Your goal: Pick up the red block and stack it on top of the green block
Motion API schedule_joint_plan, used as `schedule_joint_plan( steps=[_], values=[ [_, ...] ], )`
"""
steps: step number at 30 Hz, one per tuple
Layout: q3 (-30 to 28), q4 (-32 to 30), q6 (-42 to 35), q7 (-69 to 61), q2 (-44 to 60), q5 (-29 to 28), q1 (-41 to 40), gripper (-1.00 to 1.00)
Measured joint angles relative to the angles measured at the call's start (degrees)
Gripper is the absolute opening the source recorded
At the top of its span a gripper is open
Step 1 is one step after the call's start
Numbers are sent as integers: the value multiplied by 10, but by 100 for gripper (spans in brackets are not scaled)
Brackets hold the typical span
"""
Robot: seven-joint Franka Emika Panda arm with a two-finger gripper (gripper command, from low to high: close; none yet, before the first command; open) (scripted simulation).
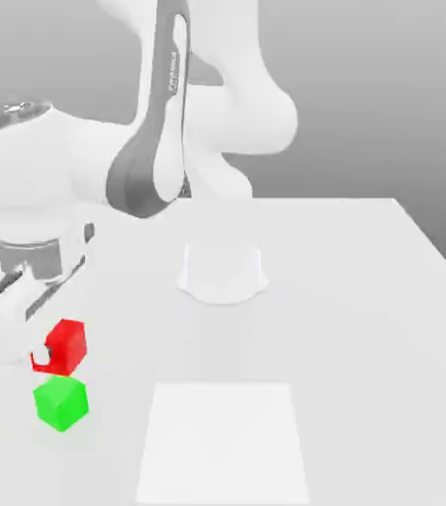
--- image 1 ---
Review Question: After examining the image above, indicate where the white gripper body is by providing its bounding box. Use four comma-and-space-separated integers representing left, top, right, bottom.
0, 255, 89, 365

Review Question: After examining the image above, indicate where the small red cube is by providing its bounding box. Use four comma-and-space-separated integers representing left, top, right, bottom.
30, 318, 88, 378

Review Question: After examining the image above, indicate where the small green cube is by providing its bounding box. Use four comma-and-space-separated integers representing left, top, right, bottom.
33, 376, 90, 433

